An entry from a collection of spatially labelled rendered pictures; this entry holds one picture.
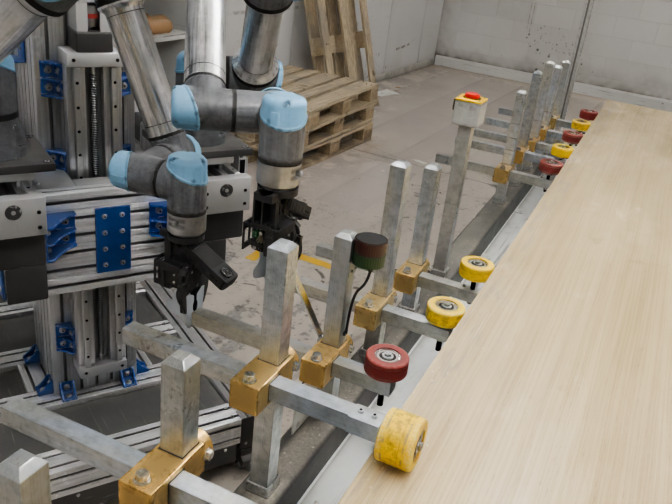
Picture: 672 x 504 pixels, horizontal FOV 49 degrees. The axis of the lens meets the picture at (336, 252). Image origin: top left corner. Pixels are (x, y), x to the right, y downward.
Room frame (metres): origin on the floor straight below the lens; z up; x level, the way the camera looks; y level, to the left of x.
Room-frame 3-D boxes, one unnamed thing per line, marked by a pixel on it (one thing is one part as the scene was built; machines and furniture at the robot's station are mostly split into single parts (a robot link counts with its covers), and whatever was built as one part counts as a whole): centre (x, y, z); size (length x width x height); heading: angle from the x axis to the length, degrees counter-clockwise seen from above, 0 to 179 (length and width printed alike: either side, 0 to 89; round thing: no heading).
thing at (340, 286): (1.21, -0.02, 0.86); 0.04 x 0.04 x 0.48; 68
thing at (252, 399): (0.96, 0.09, 0.95); 0.14 x 0.06 x 0.05; 158
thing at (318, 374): (1.19, -0.01, 0.85); 0.14 x 0.06 x 0.05; 158
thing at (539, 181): (2.58, -0.53, 0.83); 0.44 x 0.03 x 0.04; 68
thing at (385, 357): (1.13, -0.12, 0.85); 0.08 x 0.08 x 0.11
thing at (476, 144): (2.81, -0.63, 0.84); 0.44 x 0.03 x 0.04; 68
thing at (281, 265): (0.98, 0.08, 0.93); 0.04 x 0.04 x 0.48; 68
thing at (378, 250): (1.20, -0.06, 1.09); 0.06 x 0.06 x 0.02
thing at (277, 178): (1.18, 0.11, 1.21); 0.08 x 0.08 x 0.05
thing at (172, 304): (1.29, 0.30, 0.86); 0.06 x 0.03 x 0.09; 68
